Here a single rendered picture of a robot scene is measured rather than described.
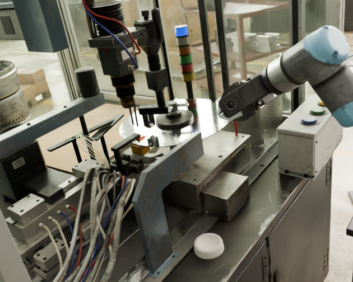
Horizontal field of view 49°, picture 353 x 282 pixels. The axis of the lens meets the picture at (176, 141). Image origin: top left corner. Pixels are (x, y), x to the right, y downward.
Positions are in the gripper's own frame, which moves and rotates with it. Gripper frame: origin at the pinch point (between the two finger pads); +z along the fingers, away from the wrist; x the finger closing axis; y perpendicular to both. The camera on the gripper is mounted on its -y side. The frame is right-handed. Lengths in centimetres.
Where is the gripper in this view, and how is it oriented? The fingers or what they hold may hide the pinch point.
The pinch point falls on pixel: (219, 114)
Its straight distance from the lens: 99.1
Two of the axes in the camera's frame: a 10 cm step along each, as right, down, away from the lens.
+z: -4.8, 3.1, 8.2
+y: 7.3, -3.9, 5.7
